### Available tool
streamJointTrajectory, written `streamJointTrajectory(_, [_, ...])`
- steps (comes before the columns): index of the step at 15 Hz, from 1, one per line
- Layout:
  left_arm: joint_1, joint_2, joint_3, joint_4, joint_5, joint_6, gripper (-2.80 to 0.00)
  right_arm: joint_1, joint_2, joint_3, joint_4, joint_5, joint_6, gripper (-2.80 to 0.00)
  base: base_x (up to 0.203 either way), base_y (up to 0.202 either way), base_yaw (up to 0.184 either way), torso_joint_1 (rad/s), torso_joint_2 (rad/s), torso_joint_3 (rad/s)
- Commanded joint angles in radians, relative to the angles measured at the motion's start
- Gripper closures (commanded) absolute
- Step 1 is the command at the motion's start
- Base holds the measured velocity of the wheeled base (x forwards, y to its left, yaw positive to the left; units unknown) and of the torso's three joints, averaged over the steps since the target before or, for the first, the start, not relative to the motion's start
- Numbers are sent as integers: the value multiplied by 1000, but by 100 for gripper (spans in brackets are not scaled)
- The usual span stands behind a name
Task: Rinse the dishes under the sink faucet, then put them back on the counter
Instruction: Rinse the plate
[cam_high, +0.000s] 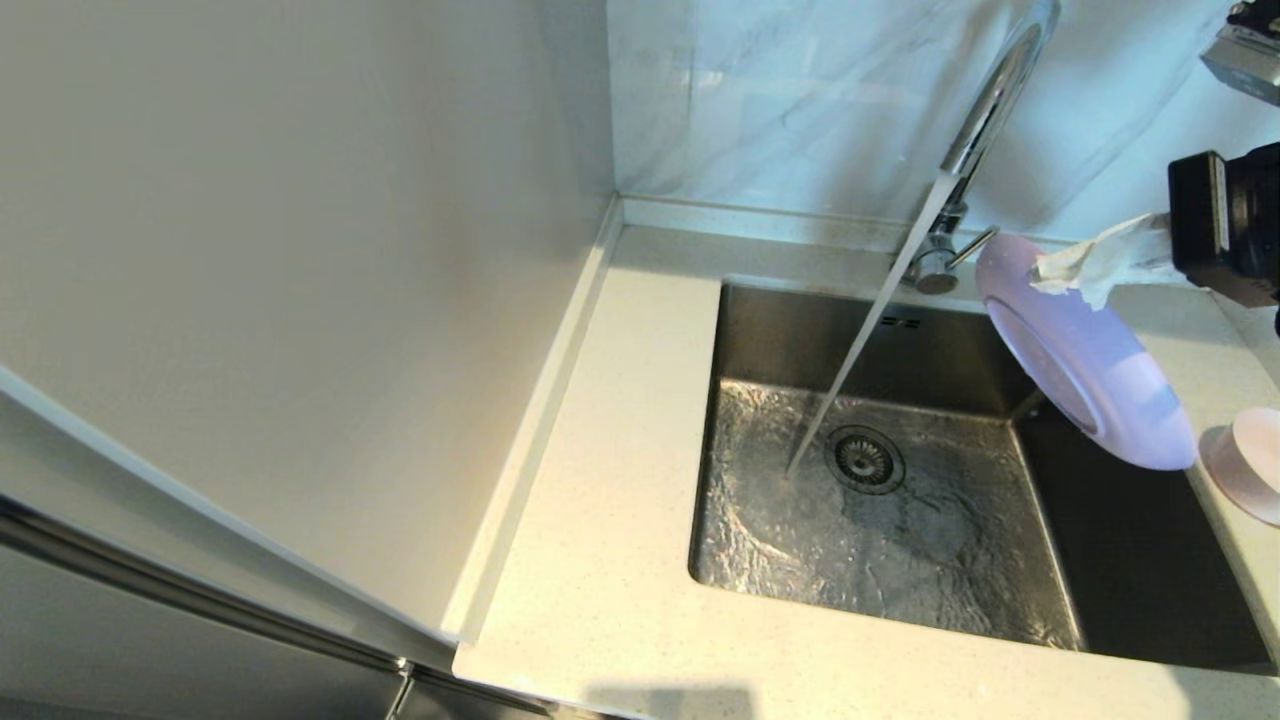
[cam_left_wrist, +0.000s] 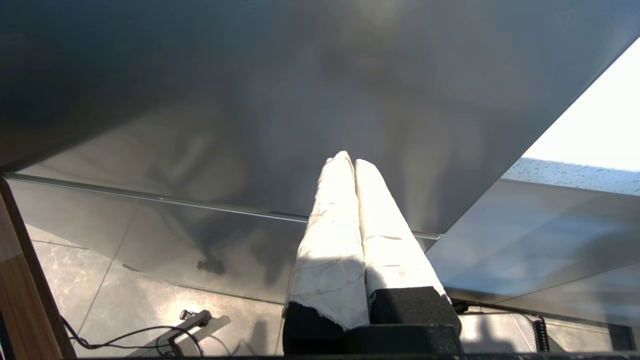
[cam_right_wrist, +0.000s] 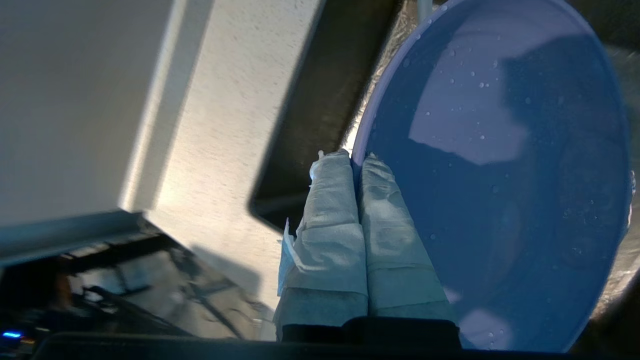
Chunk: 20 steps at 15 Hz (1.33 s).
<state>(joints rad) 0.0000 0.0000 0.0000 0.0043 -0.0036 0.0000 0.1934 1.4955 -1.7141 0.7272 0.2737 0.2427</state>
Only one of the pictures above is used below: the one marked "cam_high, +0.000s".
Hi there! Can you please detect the purple plastic plate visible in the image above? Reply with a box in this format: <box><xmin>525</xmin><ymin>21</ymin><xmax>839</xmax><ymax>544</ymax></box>
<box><xmin>975</xmin><ymin>233</ymin><xmax>1199</xmax><ymax>472</ymax></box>

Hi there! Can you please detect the chrome gooseneck faucet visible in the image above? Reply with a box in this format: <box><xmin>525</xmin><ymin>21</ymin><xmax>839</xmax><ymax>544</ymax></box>
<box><xmin>900</xmin><ymin>0</ymin><xmax>1063</xmax><ymax>296</ymax></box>

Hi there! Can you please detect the stainless steel sink basin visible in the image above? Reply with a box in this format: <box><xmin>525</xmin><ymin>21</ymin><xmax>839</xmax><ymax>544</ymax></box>
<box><xmin>687</xmin><ymin>278</ymin><xmax>1276</xmax><ymax>673</ymax></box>

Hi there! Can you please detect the pink plastic cup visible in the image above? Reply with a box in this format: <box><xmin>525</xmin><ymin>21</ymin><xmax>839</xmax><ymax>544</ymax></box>
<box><xmin>1200</xmin><ymin>405</ymin><xmax>1280</xmax><ymax>528</ymax></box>

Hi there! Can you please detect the round metal drain strainer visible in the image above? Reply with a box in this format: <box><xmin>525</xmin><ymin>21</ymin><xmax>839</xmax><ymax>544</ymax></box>
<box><xmin>825</xmin><ymin>425</ymin><xmax>907</xmax><ymax>497</ymax></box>

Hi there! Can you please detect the white tall cabinet side panel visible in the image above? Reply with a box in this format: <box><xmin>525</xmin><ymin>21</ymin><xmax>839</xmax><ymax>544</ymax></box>
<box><xmin>0</xmin><ymin>0</ymin><xmax>616</xmax><ymax>641</ymax></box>

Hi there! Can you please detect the grey upper cabinet door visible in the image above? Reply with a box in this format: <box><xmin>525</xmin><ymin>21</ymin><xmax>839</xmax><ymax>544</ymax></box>
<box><xmin>0</xmin><ymin>365</ymin><xmax>459</xmax><ymax>673</ymax></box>

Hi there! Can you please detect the grey cabinet door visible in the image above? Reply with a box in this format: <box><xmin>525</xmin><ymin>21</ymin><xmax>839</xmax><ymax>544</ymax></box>
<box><xmin>0</xmin><ymin>365</ymin><xmax>459</xmax><ymax>673</ymax></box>
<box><xmin>0</xmin><ymin>535</ymin><xmax>406</xmax><ymax>720</ymax></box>

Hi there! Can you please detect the grey lower cabinet door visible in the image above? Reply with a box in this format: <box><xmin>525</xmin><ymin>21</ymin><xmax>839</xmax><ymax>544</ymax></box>
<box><xmin>0</xmin><ymin>535</ymin><xmax>406</xmax><ymax>720</ymax></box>

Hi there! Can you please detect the metal door trim rail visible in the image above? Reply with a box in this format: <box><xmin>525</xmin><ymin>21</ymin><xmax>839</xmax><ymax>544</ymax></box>
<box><xmin>0</xmin><ymin>490</ymin><xmax>413</xmax><ymax>676</ymax></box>

